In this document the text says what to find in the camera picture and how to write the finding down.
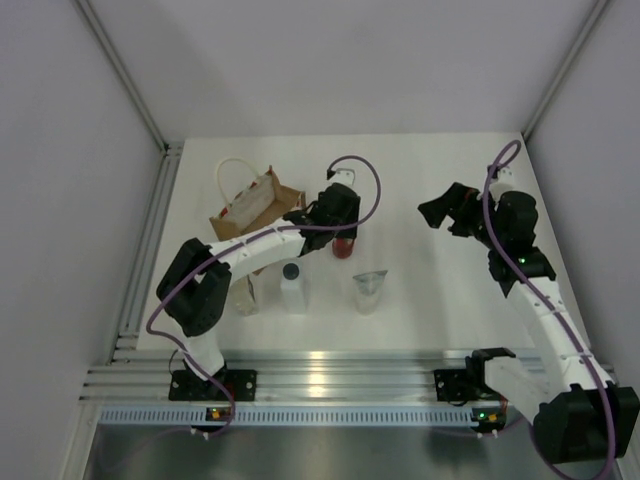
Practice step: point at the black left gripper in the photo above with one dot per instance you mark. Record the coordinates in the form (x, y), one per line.
(352, 216)

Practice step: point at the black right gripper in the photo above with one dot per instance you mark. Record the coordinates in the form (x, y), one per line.
(457, 203)

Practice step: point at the red cap dish soap bottle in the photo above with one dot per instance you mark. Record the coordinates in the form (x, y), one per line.
(342, 248)

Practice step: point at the white bottle dark cap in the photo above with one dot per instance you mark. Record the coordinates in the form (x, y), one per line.
(294, 289)

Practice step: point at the silver refill pouch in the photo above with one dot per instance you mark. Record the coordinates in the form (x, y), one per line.
(368, 290)

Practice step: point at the clear bottle dark cap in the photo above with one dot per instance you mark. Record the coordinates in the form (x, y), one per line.
(243, 296)

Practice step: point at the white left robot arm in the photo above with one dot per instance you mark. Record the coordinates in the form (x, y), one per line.
(194, 289)

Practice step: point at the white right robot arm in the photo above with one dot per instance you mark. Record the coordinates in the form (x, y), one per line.
(578, 412)

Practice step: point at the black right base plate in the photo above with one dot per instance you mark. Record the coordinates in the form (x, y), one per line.
(455, 386)

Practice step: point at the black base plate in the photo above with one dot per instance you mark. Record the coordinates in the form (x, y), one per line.
(455, 386)
(187, 386)

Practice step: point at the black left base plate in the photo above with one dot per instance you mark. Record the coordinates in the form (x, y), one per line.
(187, 386)

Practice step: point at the aluminium mounting rail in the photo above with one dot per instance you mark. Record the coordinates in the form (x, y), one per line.
(405, 377)

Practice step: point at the white slotted cable duct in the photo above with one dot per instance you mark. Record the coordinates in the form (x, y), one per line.
(439, 416)

